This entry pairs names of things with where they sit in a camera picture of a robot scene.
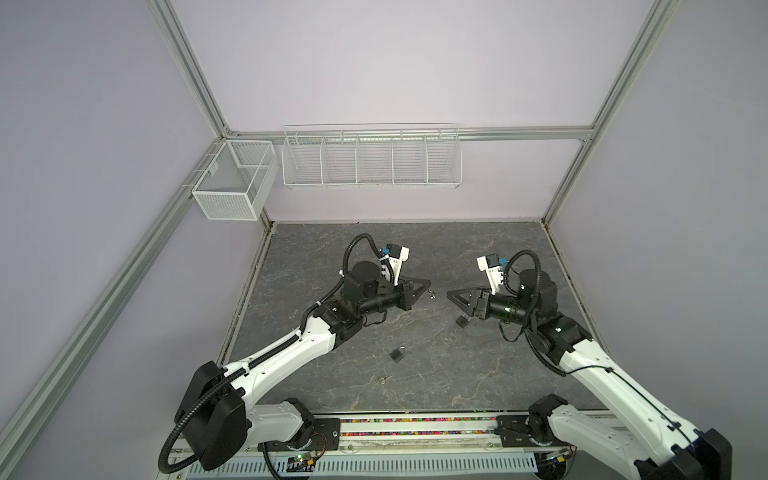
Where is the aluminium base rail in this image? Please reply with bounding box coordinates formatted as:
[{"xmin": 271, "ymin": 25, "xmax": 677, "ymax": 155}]
[{"xmin": 158, "ymin": 396, "xmax": 688, "ymax": 478}]

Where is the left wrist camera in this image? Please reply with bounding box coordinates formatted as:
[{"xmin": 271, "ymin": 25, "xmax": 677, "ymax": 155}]
[{"xmin": 385, "ymin": 243, "xmax": 410, "ymax": 278}]

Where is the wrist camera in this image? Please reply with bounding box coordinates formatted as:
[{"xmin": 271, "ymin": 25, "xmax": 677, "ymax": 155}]
[
  {"xmin": 385, "ymin": 243, "xmax": 410, "ymax": 278},
  {"xmin": 477, "ymin": 253, "xmax": 508, "ymax": 294}
]

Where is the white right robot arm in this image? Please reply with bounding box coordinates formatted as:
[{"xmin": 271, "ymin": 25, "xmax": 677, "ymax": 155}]
[{"xmin": 447, "ymin": 250, "xmax": 733, "ymax": 479}]

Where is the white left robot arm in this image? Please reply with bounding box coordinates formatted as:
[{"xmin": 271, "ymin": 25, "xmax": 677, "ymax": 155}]
[{"xmin": 157, "ymin": 233, "xmax": 431, "ymax": 474}]

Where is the white mesh box basket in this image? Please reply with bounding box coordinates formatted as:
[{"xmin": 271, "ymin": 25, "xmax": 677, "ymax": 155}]
[{"xmin": 192, "ymin": 140, "xmax": 279, "ymax": 221}]

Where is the white vented cable duct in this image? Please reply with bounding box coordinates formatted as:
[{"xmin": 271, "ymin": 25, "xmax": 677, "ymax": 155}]
[{"xmin": 182, "ymin": 452, "xmax": 538, "ymax": 479}]

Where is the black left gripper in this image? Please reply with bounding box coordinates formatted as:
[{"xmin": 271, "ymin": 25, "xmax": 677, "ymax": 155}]
[{"xmin": 359, "ymin": 275, "xmax": 430, "ymax": 317}]

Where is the white wire shelf basket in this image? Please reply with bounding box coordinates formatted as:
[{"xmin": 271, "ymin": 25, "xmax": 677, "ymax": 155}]
[{"xmin": 281, "ymin": 123, "xmax": 463, "ymax": 189}]

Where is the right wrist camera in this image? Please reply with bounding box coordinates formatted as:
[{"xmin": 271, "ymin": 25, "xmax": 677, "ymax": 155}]
[{"xmin": 477, "ymin": 253, "xmax": 508, "ymax": 294}]

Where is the small black padlock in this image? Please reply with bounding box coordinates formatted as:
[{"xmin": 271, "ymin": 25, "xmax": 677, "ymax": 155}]
[{"xmin": 390, "ymin": 346, "xmax": 408, "ymax": 363}]

